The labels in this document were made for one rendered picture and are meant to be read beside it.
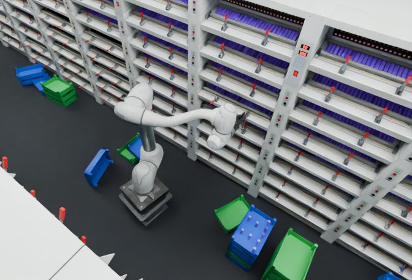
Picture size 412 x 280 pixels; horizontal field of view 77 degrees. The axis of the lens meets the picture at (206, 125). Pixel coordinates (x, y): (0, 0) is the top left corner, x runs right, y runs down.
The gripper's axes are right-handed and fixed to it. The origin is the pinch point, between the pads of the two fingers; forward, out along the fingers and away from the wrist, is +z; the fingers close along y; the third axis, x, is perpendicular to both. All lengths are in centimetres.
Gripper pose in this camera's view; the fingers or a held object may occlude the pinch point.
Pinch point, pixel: (243, 116)
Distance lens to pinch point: 182.4
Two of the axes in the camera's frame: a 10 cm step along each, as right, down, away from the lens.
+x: 1.6, -7.8, -6.0
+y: 8.2, 4.4, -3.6
